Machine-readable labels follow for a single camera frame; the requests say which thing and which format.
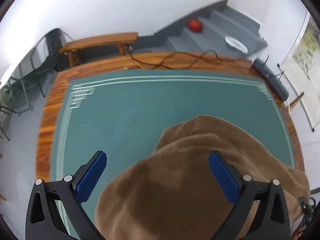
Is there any wooden stick by wall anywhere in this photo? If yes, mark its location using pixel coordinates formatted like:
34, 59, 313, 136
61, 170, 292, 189
287, 92, 305, 111

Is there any landscape scroll painting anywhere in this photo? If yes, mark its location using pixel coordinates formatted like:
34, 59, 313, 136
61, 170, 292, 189
280, 16, 319, 131

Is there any wooden bench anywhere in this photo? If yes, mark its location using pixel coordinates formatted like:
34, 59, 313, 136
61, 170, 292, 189
59, 32, 138, 68

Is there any black power strip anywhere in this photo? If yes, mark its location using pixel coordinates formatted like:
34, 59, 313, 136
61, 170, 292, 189
252, 59, 289, 101

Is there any green table mat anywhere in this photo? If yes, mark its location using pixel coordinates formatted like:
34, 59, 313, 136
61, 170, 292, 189
50, 69, 295, 239

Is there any white object on stairs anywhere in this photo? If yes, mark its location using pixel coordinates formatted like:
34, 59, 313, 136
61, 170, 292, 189
225, 35, 248, 55

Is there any brown fleece garment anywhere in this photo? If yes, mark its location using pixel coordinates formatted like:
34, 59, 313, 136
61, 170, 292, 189
95, 115, 310, 239

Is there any black cable on table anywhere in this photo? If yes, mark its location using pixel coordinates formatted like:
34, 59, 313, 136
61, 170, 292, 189
123, 49, 251, 70

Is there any red ball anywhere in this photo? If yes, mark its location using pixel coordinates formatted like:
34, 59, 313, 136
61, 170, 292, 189
188, 18, 203, 33

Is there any glass top side table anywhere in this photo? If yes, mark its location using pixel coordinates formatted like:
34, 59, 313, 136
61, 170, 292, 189
3, 63, 35, 116

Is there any black metal chair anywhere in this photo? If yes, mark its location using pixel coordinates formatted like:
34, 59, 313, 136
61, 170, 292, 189
30, 28, 70, 97

